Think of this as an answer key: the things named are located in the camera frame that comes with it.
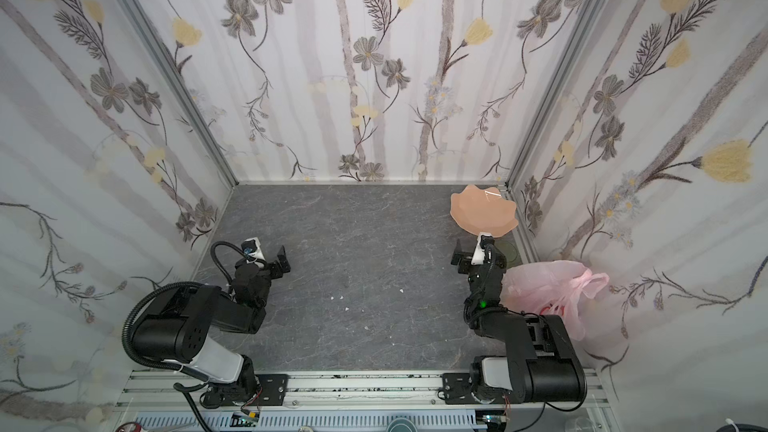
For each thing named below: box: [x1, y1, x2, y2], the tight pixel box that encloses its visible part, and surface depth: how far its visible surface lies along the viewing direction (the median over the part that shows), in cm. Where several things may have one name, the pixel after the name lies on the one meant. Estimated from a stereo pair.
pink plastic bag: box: [500, 259, 610, 341], surface depth 71 cm
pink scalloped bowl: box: [450, 185, 519, 238], surface depth 113 cm
